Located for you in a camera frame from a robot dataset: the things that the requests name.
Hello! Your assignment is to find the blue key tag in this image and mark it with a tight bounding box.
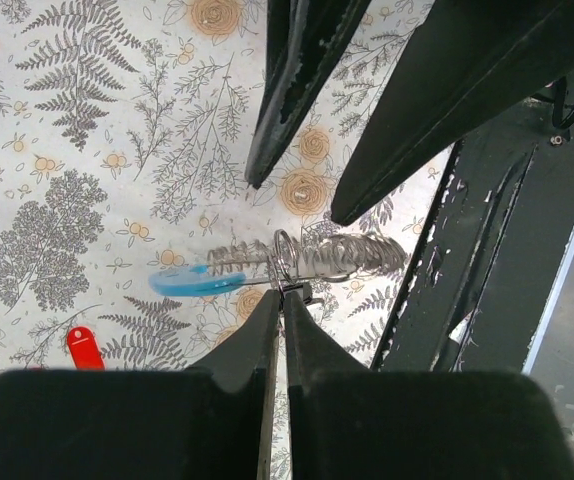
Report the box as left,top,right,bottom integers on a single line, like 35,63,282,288
148,265,247,297

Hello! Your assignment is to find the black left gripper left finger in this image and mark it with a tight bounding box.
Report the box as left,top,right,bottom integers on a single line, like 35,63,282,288
0,290,280,479

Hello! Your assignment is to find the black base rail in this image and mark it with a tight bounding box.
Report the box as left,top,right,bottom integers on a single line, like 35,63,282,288
372,101,574,372

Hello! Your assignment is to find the floral patterned tablecloth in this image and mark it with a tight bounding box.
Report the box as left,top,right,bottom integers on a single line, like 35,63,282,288
0,0,456,480

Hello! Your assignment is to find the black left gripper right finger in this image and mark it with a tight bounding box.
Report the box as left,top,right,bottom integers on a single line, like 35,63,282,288
284,293,574,479

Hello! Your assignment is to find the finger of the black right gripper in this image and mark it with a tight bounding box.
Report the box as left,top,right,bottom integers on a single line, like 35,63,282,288
245,0,370,189
331,1,574,226

